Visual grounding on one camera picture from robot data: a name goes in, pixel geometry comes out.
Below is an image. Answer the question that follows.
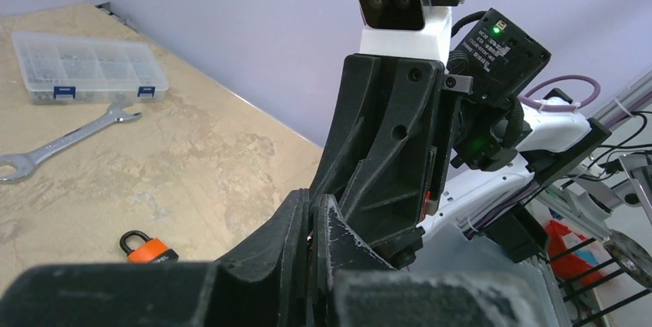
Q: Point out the clear plastic organizer box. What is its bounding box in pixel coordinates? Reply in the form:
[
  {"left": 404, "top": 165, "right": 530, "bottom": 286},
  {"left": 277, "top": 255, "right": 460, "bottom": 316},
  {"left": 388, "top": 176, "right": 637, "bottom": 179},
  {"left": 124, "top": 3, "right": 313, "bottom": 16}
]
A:
[{"left": 12, "top": 32, "right": 169, "bottom": 105}]

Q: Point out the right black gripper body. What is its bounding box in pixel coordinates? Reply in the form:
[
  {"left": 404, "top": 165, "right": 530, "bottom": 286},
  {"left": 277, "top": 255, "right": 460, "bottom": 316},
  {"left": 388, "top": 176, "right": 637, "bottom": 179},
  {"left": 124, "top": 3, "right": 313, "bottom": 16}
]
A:
[{"left": 447, "top": 8, "right": 551, "bottom": 171}]

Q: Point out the aluminium frame rail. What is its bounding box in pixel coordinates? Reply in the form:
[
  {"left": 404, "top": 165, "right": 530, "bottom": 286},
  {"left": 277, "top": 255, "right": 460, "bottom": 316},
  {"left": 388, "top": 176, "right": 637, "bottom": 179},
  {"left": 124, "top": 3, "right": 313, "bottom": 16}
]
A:
[{"left": 529, "top": 67, "right": 652, "bottom": 285}]

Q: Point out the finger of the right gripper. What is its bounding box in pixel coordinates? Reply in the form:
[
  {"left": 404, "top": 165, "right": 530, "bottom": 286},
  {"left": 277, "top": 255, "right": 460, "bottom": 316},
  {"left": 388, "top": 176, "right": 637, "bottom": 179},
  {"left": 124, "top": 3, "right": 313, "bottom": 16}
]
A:
[{"left": 310, "top": 53, "right": 451, "bottom": 269}]

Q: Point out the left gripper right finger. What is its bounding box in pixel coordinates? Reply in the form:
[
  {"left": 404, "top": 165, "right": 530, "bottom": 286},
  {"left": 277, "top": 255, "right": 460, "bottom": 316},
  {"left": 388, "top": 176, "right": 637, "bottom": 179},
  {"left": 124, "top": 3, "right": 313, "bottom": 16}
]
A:
[{"left": 312, "top": 195, "right": 547, "bottom": 326}]

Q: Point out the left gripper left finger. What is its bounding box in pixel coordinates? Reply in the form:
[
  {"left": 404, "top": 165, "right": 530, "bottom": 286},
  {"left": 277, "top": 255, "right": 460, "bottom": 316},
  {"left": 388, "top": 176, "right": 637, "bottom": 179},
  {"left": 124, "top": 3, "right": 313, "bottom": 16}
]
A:
[{"left": 1, "top": 189, "right": 309, "bottom": 326}]

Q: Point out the orange black padlock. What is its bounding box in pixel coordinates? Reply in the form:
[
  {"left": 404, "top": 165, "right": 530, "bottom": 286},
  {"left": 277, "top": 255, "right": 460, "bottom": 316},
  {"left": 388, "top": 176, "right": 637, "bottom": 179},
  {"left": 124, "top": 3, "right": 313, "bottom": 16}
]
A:
[{"left": 118, "top": 230, "right": 179, "bottom": 264}]

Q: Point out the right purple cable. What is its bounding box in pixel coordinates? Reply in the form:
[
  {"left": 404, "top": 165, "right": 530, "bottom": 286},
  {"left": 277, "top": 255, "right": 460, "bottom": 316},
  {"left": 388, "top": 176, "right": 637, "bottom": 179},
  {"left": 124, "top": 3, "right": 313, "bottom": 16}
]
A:
[{"left": 519, "top": 75, "right": 602, "bottom": 112}]

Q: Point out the large silver wrench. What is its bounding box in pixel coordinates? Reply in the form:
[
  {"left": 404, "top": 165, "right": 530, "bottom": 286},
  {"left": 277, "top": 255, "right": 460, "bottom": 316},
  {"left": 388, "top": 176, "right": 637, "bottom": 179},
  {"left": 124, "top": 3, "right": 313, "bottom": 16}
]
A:
[{"left": 1, "top": 101, "right": 142, "bottom": 184}]

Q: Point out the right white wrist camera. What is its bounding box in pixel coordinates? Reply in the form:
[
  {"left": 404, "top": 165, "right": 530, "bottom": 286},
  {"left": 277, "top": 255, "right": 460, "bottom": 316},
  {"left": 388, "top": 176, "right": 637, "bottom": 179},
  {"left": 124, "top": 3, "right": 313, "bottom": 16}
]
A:
[{"left": 358, "top": 0, "right": 465, "bottom": 63}]

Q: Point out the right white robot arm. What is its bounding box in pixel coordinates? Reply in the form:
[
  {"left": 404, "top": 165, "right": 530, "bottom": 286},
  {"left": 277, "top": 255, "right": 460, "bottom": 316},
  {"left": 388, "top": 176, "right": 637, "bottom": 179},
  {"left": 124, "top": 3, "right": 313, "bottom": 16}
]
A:
[{"left": 311, "top": 8, "right": 609, "bottom": 269}]

